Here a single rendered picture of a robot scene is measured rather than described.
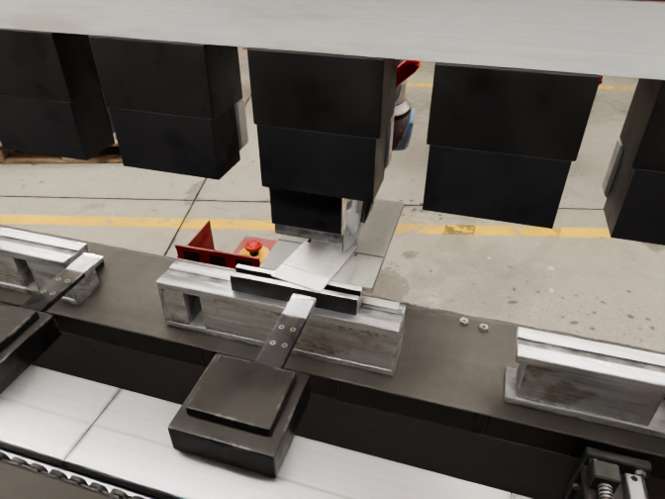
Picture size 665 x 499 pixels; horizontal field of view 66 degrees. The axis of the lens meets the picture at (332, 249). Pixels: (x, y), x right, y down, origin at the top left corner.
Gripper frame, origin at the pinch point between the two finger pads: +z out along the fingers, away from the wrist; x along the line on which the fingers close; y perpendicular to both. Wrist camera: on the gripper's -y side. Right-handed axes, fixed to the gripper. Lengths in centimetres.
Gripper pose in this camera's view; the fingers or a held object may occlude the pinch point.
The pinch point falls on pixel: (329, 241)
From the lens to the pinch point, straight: 83.2
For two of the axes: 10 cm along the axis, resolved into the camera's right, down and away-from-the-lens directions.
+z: -2.9, 9.6, -0.3
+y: -3.5, -1.4, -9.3
